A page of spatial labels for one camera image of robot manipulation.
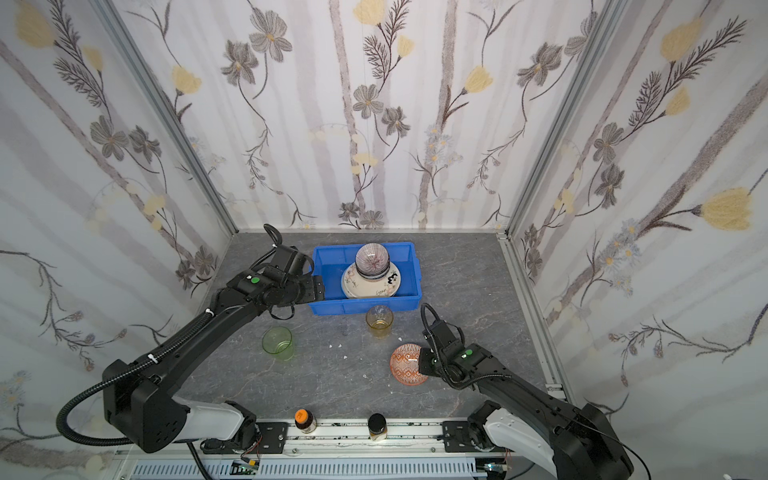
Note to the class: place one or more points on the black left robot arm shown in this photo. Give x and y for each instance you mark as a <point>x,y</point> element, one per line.
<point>140,398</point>

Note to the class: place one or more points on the blue plastic bin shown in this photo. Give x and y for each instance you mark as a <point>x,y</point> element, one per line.
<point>336,266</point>

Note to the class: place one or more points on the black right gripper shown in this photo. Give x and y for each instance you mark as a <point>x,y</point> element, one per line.
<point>425,361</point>

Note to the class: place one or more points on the green glass cup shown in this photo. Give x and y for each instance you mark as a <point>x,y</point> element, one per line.
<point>278,342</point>

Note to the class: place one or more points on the orange lid jar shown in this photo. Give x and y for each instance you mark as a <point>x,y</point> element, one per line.
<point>305,421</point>

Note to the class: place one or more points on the cream floral plate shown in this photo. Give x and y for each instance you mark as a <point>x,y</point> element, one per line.
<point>355,286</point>

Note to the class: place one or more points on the amber glass cup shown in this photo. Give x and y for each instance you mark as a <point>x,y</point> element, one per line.
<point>379,320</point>

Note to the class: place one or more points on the aluminium rail frame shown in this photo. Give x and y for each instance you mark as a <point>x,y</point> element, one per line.
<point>413,449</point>

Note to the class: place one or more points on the black lid jar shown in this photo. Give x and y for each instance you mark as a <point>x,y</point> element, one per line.
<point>377,427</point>

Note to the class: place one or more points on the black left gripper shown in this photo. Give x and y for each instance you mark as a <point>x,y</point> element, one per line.
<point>317,288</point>

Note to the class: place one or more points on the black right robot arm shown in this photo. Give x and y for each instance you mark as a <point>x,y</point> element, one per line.
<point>540,408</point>

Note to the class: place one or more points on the orange patterned bowl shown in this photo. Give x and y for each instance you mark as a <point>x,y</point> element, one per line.
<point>404,365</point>

